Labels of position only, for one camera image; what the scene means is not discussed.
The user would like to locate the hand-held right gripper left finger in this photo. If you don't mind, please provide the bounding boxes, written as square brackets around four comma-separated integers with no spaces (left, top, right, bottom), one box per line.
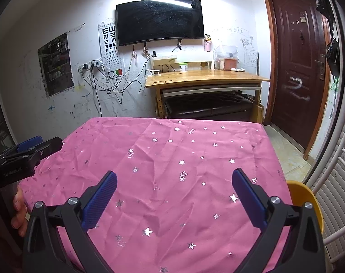
[22,171,118,273]

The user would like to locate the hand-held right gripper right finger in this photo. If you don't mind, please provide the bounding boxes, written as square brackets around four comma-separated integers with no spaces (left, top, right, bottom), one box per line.
[232,168,327,273]

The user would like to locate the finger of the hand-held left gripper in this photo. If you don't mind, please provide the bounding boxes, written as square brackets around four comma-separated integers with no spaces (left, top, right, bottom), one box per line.
[0,136,63,168]
[0,137,43,159]

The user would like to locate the person's left hand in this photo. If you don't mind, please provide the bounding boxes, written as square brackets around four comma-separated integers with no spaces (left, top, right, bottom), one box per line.
[10,186,28,237]

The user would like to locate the yellow plastic chair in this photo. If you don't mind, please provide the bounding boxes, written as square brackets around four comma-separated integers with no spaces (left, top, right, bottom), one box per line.
[286,180,324,234]

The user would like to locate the pink star-print tablecloth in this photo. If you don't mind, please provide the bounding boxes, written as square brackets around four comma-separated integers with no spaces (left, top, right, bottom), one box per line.
[19,117,294,273]

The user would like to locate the white power strip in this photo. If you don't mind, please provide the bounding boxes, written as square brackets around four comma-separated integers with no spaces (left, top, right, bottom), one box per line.
[77,58,105,73]

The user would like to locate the white metal chair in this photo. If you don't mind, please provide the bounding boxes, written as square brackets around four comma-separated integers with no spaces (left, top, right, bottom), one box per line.
[312,148,345,251]

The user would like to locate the black leather bench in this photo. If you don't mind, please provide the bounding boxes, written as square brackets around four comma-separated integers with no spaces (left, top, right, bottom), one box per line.
[164,91,255,120]

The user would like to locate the white eye chart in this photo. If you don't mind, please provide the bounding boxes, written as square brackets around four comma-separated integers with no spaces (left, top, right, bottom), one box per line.
[98,21,125,77]

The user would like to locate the wooden desk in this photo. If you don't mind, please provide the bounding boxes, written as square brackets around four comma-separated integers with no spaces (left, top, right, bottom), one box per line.
[145,69,271,124]

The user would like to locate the pink storage box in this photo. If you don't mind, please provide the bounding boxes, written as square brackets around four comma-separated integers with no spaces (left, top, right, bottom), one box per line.
[219,58,239,70]

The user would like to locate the white wooden desk shelf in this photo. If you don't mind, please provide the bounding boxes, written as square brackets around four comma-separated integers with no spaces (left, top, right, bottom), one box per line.
[150,55,214,74]

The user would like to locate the dark red door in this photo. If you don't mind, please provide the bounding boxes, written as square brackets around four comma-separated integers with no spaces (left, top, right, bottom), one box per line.
[262,0,332,160]

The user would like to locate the clear plastic container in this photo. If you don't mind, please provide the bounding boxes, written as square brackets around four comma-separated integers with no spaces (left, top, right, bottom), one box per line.
[214,45,238,60]

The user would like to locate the tangled wall cables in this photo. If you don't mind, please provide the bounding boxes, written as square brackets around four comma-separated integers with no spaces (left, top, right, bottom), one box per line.
[82,54,156,114]

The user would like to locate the dark wall recess shelf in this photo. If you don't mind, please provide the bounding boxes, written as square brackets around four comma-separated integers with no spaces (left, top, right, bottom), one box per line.
[37,32,76,98]

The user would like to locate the metal door handle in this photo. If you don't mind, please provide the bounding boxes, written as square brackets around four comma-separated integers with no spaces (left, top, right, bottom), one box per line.
[315,54,326,80]

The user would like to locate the black wall television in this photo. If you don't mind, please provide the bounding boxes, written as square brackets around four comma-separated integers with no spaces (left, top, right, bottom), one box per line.
[116,0,205,47]

